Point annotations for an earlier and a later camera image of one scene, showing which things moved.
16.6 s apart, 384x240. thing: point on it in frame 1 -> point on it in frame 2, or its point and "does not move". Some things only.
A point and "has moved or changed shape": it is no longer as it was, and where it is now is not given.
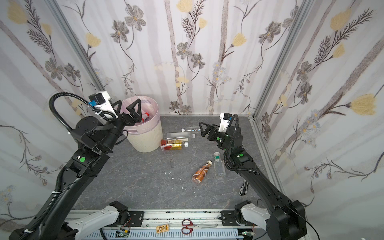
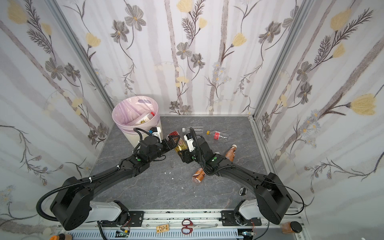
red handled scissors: (188, 226) does not move
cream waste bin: (146, 136) does not move
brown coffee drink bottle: (200, 174) does not move
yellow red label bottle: (171, 145) has moved or changed shape
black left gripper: (125, 119) -> (168, 143)
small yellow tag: (162, 228) does not move
